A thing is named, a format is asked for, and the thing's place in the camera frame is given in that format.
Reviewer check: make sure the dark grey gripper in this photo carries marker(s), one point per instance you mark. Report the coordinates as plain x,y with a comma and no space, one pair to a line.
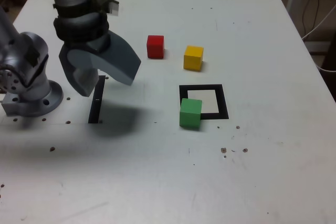
97,44

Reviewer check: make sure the red cube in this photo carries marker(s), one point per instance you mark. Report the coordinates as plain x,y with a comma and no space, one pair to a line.
155,48

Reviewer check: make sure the yellow cube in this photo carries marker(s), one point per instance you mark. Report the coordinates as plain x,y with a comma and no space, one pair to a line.
193,60

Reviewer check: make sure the green cube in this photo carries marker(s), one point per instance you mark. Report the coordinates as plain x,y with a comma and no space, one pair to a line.
189,115

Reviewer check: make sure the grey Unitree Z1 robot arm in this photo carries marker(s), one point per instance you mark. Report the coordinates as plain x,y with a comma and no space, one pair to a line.
29,51

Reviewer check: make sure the black tape square outline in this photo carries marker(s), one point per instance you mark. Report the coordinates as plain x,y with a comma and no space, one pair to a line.
223,103

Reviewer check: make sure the black tape strip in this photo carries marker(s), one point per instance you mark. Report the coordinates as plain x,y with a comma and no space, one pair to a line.
96,103

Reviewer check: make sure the dark gripper camera box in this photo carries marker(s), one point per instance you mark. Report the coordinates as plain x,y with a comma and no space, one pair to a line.
107,3

